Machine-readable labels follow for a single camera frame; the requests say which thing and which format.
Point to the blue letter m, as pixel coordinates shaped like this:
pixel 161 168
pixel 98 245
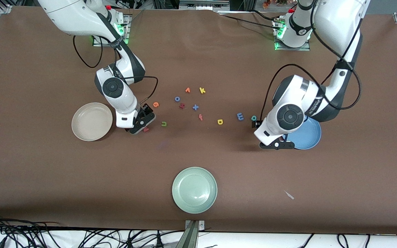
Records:
pixel 240 116

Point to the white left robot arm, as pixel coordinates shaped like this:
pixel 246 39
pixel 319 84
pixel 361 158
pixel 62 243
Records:
pixel 336 20

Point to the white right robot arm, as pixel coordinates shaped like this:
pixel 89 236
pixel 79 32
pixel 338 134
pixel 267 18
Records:
pixel 78 17

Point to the beige brown plate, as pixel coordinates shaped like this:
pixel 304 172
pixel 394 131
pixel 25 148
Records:
pixel 92 121

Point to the blue plate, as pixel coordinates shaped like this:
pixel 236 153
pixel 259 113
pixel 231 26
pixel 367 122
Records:
pixel 308 137

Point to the small white tape scrap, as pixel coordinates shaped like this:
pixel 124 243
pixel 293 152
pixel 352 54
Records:
pixel 289 195

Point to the pale green plate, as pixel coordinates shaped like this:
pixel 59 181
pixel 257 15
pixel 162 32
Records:
pixel 194 190

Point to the orange artificial flowers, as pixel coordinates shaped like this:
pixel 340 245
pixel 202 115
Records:
pixel 271 3

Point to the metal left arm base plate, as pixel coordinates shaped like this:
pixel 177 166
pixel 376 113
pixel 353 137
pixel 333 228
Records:
pixel 305 49

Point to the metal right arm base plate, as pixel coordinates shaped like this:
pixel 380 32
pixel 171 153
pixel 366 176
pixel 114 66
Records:
pixel 126 24

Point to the silver aluminium frame bar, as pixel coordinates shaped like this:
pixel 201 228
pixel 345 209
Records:
pixel 202 3

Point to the grey metal camera mount bracket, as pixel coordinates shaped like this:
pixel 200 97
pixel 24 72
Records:
pixel 194 234

